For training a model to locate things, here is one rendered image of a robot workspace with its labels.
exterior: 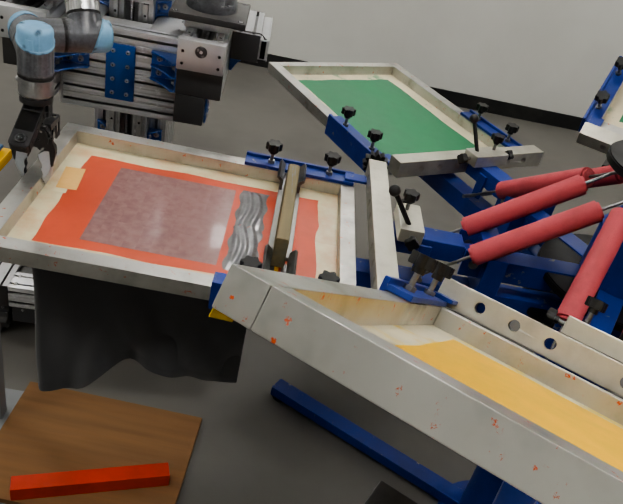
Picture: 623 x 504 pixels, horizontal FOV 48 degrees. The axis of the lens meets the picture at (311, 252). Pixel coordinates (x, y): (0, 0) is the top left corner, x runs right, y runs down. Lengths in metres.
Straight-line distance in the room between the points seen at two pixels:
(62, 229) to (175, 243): 0.24
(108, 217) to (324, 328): 1.20
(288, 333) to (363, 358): 0.06
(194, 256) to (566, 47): 4.49
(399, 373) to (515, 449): 0.09
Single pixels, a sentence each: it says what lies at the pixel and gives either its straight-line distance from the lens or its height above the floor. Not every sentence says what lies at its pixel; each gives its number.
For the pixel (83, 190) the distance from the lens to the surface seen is 1.75.
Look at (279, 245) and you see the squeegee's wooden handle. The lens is 1.48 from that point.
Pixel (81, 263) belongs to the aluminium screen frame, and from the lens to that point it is 1.46.
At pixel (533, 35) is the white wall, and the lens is 5.61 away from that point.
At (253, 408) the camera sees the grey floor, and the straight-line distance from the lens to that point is 2.55.
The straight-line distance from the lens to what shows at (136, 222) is 1.65.
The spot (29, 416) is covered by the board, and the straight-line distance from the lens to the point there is 2.48.
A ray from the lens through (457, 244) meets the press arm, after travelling 1.68.
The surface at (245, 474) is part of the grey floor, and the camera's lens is 2.37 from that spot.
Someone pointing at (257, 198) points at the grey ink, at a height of 0.97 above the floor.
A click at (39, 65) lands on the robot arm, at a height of 1.27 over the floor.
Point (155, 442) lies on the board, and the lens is 2.40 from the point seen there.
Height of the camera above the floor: 1.87
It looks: 34 degrees down
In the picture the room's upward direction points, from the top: 13 degrees clockwise
